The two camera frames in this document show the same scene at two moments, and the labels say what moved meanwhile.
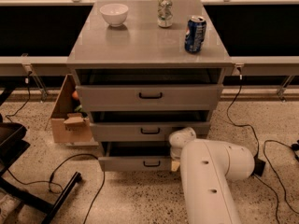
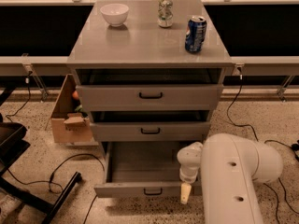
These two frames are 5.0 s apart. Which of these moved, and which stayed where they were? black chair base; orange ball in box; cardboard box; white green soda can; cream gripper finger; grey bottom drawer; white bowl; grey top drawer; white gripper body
Moved: cream gripper finger; grey bottom drawer; white gripper body
Stayed: black chair base; white bowl; cardboard box; grey top drawer; orange ball in box; white green soda can
